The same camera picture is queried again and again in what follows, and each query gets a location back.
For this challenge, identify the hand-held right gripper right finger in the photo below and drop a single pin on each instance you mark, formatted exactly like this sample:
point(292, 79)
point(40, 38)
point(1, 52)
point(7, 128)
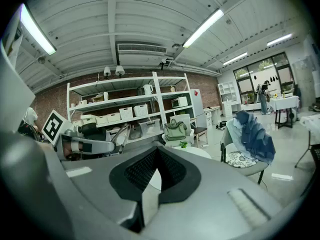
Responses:
point(212, 196)

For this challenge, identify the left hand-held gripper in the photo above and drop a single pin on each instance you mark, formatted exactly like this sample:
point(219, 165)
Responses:
point(53, 127)

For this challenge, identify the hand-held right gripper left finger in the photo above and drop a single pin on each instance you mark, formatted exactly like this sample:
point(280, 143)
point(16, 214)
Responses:
point(100, 184)

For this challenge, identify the person's left hand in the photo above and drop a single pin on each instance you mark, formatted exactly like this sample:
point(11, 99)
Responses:
point(71, 152)

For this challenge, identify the white storage bin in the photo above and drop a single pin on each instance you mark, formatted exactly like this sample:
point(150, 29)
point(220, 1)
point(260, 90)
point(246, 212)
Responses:
point(113, 117)
point(88, 119)
point(101, 119)

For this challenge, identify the white perforated basket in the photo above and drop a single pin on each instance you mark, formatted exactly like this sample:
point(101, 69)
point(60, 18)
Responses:
point(126, 113)
point(140, 110)

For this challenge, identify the grey chair with dark legs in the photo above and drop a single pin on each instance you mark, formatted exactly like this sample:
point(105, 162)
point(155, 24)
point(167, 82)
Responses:
point(250, 170)

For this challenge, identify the black-and-white patterned cushion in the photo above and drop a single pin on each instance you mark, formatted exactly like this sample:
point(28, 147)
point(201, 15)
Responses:
point(240, 159)

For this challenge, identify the white paper roll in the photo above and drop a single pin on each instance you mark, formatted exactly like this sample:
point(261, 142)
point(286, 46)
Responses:
point(106, 96)

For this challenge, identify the clear plastic storage box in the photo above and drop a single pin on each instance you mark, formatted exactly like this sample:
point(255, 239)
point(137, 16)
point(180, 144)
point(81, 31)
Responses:
point(149, 127)

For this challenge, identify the small green potted plant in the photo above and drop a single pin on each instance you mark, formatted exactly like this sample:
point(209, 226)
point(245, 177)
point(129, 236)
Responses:
point(183, 144)

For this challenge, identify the light blue shirt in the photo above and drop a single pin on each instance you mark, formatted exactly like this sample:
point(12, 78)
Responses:
point(236, 136)

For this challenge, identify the wooden chair with dark seat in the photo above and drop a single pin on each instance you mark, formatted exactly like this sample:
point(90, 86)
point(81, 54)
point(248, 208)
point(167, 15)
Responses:
point(200, 131)

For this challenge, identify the dark blue jacket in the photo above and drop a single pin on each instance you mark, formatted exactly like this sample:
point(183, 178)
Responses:
point(257, 139)

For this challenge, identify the white electric kettle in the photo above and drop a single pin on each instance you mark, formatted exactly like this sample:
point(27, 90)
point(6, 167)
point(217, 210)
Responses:
point(148, 89)

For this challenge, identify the olive green handbag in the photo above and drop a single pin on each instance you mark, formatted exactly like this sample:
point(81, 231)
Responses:
point(175, 131)

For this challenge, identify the white-shade lamp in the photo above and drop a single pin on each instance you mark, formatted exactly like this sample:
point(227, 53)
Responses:
point(107, 71)
point(120, 70)

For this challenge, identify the white office chair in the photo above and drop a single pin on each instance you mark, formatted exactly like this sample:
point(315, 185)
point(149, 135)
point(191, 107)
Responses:
point(186, 124)

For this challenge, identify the white metal shelf rack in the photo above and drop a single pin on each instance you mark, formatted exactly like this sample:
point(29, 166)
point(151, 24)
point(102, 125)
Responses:
point(157, 94)

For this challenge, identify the white desk with wooden top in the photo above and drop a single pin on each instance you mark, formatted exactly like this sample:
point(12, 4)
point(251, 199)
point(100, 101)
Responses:
point(212, 110)

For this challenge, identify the white refrigerator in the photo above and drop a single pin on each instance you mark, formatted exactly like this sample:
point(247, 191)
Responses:
point(198, 106)

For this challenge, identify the white microwave oven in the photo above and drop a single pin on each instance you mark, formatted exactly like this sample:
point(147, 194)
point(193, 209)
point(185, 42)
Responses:
point(179, 102)

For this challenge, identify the white cubby cabinet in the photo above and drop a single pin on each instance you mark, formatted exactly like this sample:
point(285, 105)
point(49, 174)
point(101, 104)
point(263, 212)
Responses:
point(228, 97)

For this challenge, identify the white ceiling air conditioner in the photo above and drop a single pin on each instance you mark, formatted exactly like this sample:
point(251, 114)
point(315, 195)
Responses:
point(142, 49)

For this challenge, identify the table with plain white cloth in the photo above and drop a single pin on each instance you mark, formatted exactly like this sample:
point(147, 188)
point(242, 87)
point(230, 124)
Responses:
point(285, 102)

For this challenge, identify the table with patterned white cloth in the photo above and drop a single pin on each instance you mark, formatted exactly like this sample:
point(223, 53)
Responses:
point(310, 124)

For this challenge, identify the ceiling tube light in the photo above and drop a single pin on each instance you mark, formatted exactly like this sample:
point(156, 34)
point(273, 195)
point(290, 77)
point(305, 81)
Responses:
point(235, 58)
point(37, 32)
point(279, 39)
point(203, 27)

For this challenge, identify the black-framed window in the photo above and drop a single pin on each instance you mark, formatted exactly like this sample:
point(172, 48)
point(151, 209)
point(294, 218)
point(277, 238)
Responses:
point(262, 71)

